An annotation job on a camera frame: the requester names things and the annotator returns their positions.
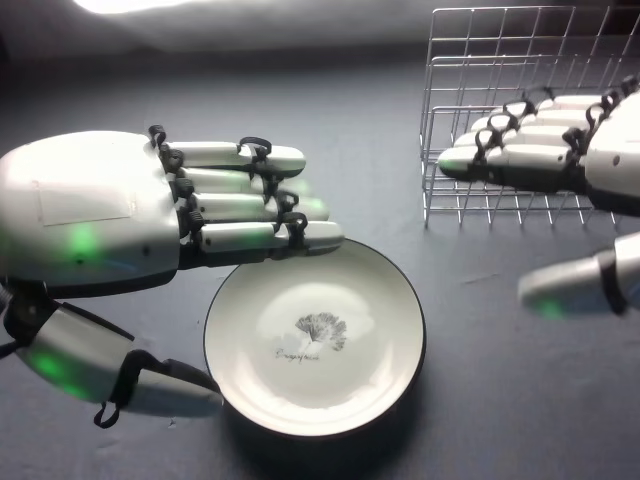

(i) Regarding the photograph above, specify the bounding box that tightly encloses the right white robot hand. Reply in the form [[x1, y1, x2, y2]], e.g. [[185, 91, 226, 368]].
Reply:
[[437, 74, 640, 321]]

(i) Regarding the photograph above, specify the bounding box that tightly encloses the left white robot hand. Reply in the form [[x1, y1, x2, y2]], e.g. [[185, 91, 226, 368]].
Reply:
[[0, 122, 346, 429]]

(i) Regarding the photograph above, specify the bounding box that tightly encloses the white plate with black rim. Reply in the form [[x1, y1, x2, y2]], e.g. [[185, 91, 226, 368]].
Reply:
[[203, 237, 427, 459], [219, 389, 426, 474]]

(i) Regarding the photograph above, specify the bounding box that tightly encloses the silver wire plate rack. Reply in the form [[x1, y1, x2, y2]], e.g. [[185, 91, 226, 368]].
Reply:
[[418, 7, 640, 229]]

